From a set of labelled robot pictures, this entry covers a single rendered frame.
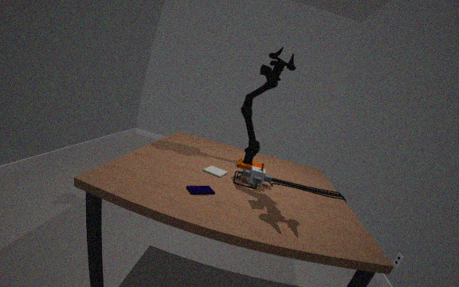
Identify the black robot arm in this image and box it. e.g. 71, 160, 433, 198
241, 61, 284, 165

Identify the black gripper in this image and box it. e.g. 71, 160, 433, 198
269, 47, 296, 73

